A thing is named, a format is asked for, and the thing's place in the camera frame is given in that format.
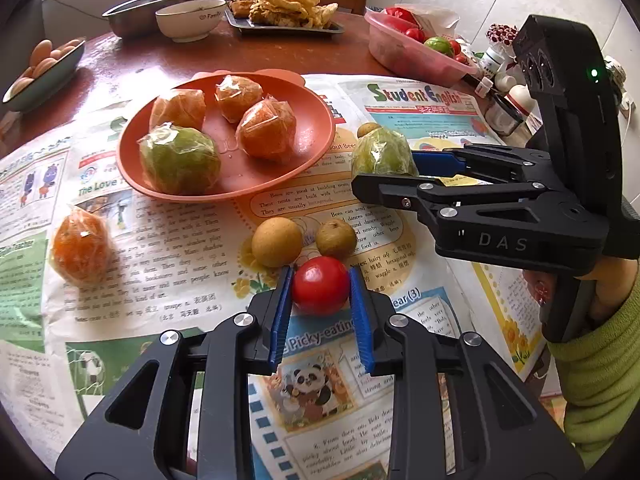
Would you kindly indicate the dark baking tray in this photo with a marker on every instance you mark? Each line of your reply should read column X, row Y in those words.
column 290, row 32

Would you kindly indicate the teal bowl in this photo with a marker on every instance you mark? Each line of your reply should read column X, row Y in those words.
column 50, row 80

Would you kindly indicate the red tomato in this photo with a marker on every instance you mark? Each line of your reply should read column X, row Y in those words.
column 414, row 35
column 320, row 285

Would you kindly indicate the white medicine bottle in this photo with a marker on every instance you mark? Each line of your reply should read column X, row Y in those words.
column 492, row 62

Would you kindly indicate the newspaper with sunflower border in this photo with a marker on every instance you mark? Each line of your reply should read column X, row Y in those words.
column 425, row 110

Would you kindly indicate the plastic-wrapped green citrus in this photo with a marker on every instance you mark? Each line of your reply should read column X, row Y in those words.
column 180, row 160
column 382, row 152

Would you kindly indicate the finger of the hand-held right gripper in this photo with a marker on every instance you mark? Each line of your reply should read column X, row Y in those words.
column 435, row 160
column 390, row 192

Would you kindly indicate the small white bottle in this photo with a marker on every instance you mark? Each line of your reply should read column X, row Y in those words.
column 482, row 87

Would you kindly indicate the white rabbit figurine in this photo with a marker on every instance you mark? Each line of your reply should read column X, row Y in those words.
column 522, row 100

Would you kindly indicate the person's right hand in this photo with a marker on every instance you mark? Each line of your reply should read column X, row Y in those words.
column 617, row 285

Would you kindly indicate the red package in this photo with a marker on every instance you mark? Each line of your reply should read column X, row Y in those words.
column 397, row 14

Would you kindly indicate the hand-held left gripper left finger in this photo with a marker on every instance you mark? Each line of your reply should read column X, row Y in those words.
column 281, row 310

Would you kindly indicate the green round fruit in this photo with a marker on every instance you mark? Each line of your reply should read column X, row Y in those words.
column 439, row 44

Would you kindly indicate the metal bowl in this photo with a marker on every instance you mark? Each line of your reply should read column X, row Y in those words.
column 135, row 15

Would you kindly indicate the pile of brown eggs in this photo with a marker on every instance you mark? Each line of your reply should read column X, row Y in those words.
column 42, row 60

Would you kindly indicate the newspaper with cartoon pictures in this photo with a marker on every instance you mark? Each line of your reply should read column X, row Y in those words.
column 165, row 270

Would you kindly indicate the white plastic bag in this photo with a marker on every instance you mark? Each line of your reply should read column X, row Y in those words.
column 437, row 15

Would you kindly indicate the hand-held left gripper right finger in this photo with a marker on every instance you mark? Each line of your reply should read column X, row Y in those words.
column 361, row 320

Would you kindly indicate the pile of fried food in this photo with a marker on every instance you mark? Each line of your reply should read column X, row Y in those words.
column 282, row 5

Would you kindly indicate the small yellow round fruit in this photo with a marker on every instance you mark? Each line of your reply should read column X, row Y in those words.
column 276, row 241

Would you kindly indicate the white ceramic bowl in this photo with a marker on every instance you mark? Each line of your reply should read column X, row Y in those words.
column 190, row 25

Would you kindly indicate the pink plastic basin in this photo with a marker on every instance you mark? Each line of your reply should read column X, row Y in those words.
column 405, row 57

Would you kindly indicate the orange plastic plate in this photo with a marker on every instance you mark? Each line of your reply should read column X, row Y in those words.
column 307, row 110

